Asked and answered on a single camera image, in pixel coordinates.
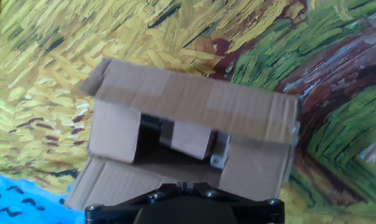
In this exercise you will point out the gripper finger with silver tip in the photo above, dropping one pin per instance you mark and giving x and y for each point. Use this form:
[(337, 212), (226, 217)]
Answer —
[(219, 151)]

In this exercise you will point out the brown cardboard box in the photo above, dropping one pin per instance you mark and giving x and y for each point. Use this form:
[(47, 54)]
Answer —
[(191, 102)]

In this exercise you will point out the Van Gogh painting print cloth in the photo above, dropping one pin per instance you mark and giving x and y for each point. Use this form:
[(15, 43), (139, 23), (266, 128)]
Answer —
[(191, 31)]

